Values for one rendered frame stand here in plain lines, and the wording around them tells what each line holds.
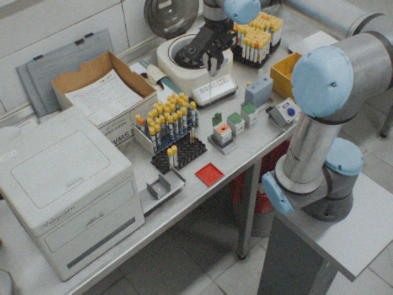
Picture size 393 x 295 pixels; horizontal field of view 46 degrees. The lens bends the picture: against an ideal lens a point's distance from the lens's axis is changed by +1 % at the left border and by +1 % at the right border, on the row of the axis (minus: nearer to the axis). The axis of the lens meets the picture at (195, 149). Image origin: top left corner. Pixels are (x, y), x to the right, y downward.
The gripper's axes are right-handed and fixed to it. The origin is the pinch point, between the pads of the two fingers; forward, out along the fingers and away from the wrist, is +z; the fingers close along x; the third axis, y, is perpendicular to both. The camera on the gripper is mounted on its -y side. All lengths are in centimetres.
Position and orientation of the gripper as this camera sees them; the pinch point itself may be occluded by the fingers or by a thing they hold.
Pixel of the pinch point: (210, 74)
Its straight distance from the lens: 140.3
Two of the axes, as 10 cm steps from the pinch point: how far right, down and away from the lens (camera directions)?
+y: 7.5, -5.2, 4.0
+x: -6.6, -5.8, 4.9
